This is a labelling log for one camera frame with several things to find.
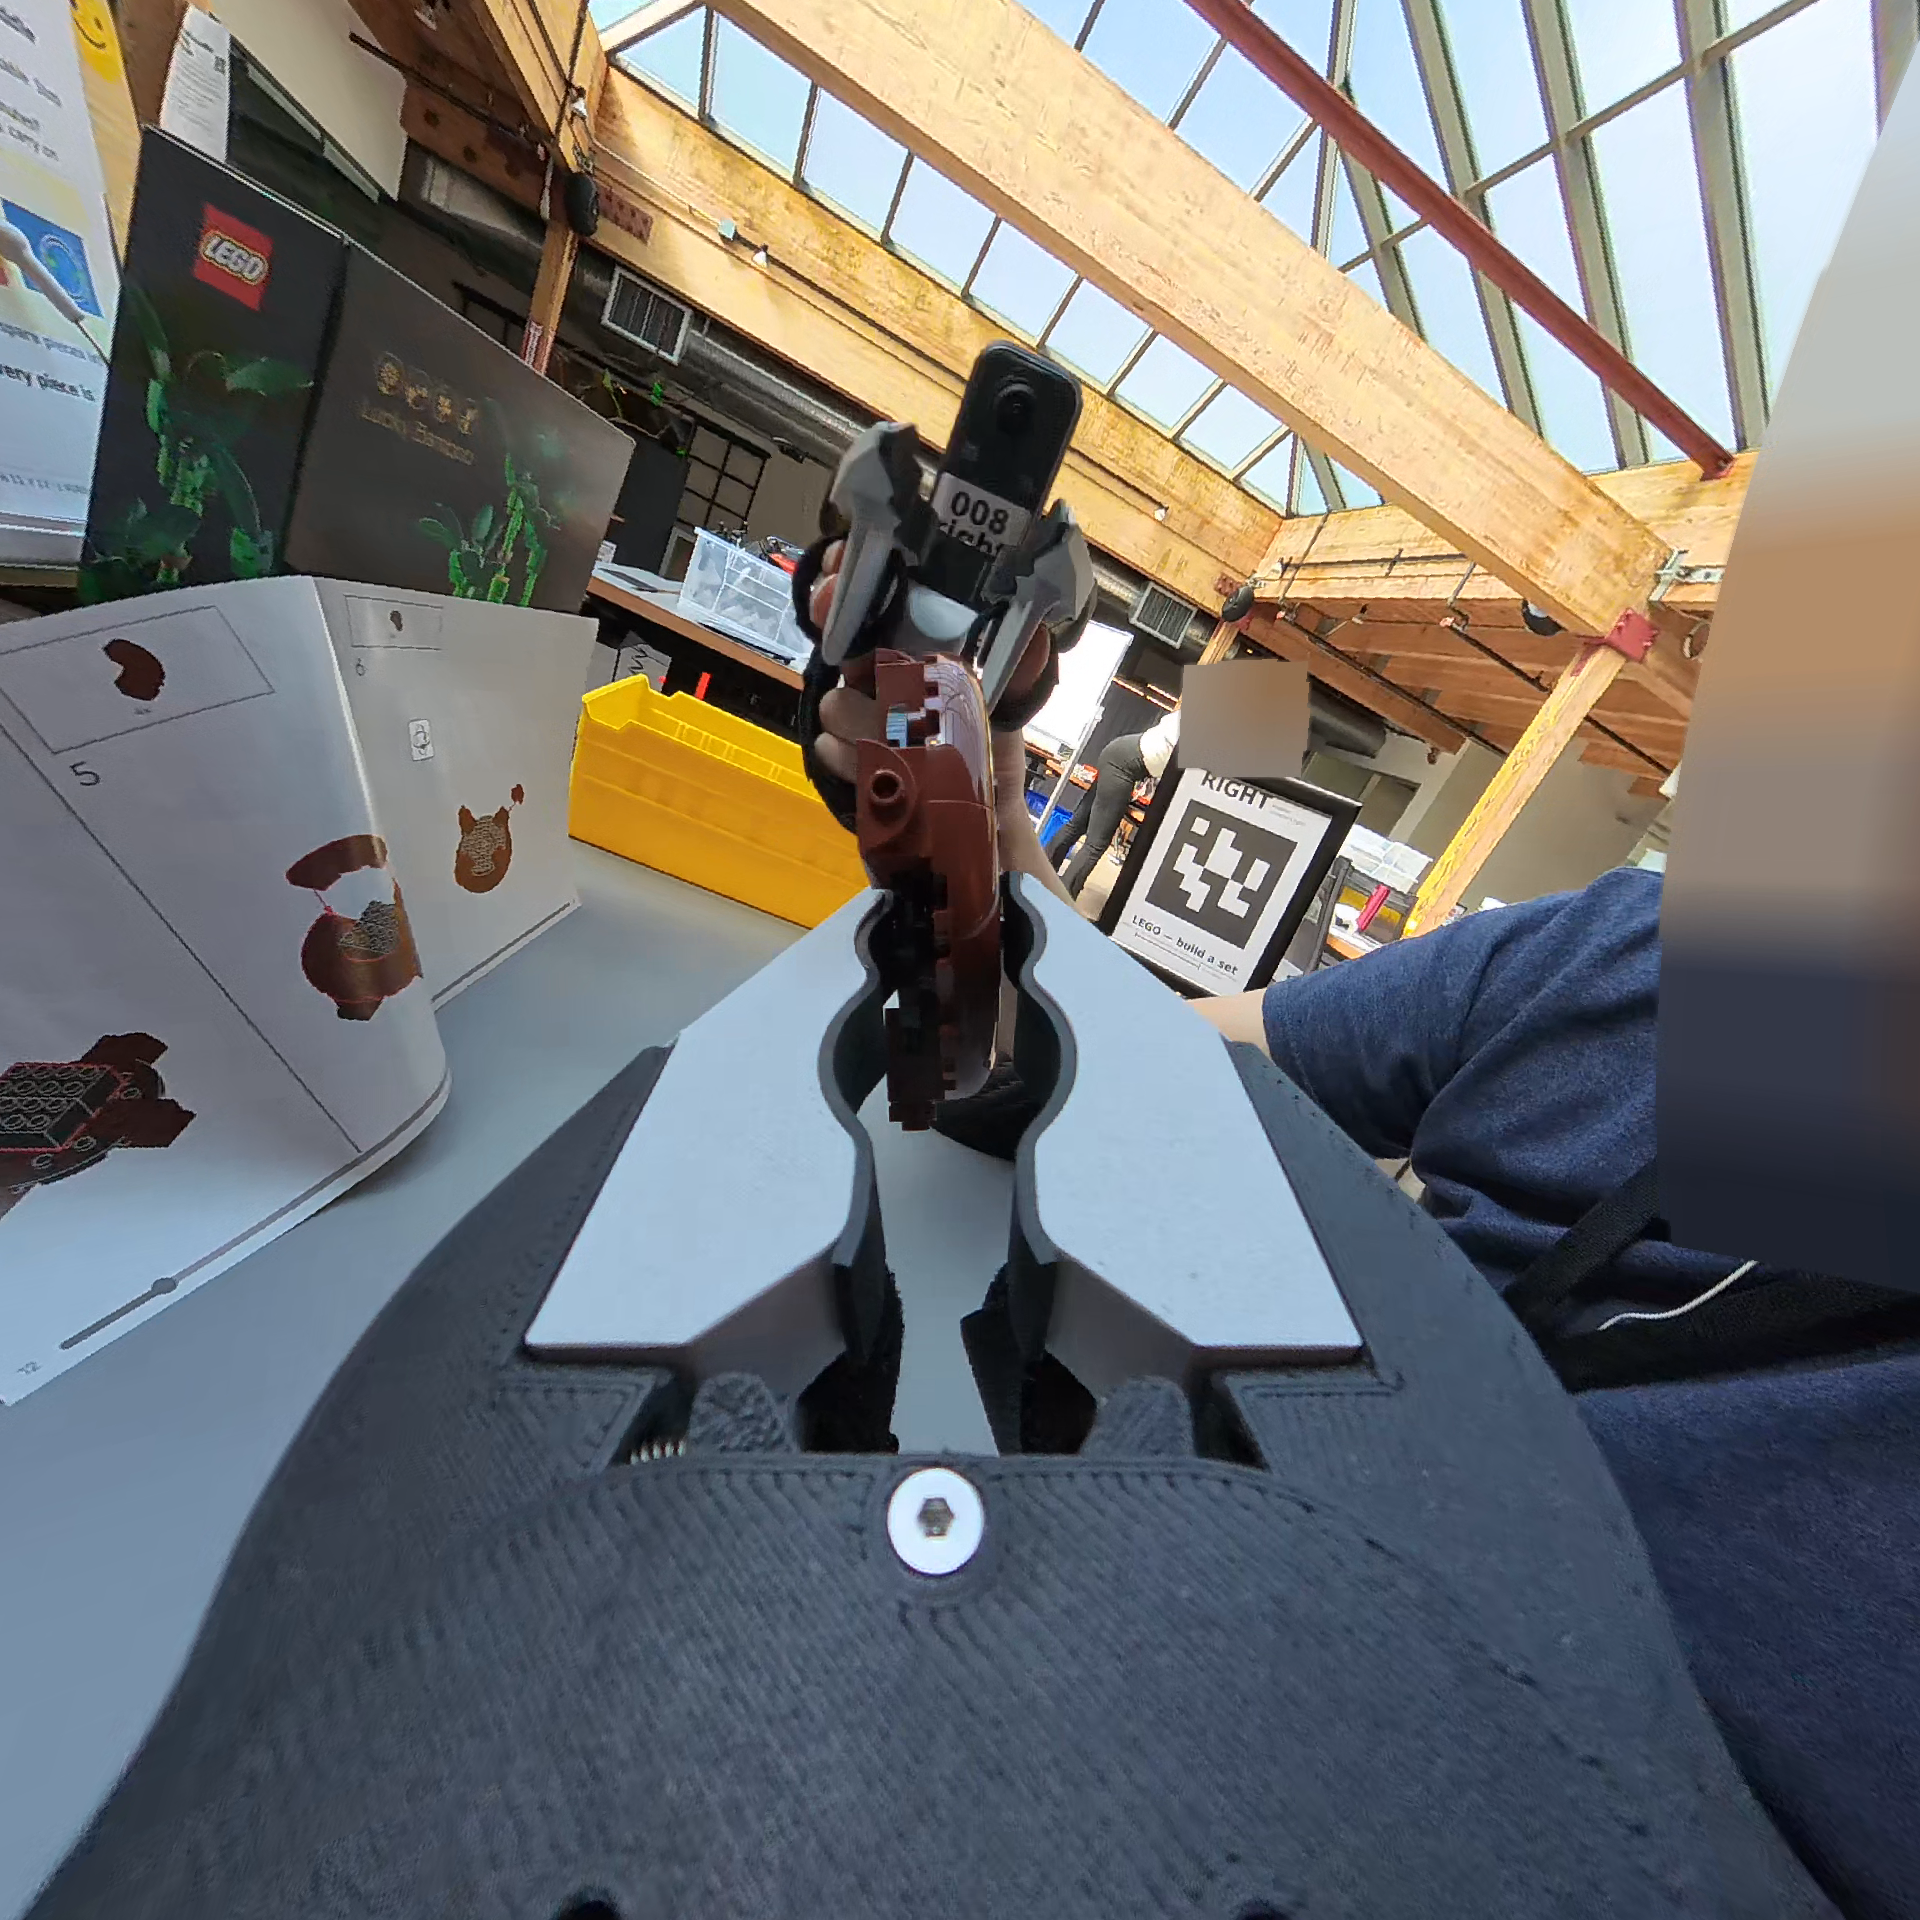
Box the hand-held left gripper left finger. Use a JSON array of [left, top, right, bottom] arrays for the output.
[[526, 887, 906, 1453]]

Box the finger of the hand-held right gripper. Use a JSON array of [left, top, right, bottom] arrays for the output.
[[818, 423, 928, 665], [978, 502, 1099, 711]]

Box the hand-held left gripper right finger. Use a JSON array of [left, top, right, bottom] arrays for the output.
[[960, 879, 1367, 1453]]

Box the brown round brick model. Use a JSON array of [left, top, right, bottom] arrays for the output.
[[855, 646, 1004, 1134]]

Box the white whiteboard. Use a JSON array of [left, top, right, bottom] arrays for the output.
[[1026, 622, 1134, 751]]

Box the clear plastic storage box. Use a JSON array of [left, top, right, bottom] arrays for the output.
[[675, 526, 818, 662]]

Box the wooden workbench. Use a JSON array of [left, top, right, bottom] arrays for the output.
[[585, 562, 812, 693]]

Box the wooden roof beam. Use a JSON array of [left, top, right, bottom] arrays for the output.
[[721, 0, 1666, 633]]

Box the yellow plastic bin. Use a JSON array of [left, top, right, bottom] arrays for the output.
[[567, 674, 874, 932]]

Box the framed black white marker sign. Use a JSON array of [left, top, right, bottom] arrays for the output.
[[1102, 765, 1360, 994]]

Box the person in blue shirt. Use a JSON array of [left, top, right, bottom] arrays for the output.
[[1259, 865, 1920, 1920]]

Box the red ceiling pipe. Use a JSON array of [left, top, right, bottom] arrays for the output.
[[1184, 0, 1737, 481]]

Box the black toy set box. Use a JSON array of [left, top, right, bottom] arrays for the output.
[[82, 127, 640, 608]]

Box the building instruction booklet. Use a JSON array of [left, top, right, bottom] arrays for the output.
[[0, 574, 602, 1402]]

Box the printed instruction sheet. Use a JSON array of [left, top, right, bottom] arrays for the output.
[[0, 0, 121, 564]]

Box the grey ventilation duct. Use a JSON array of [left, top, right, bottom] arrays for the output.
[[569, 246, 962, 460]]

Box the wall air vent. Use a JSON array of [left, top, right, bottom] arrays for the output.
[[599, 270, 696, 366]]

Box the black lanyard strap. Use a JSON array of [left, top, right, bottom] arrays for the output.
[[1499, 1160, 1920, 1390]]

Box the wooden support post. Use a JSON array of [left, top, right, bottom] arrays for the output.
[[1402, 630, 1654, 932]]

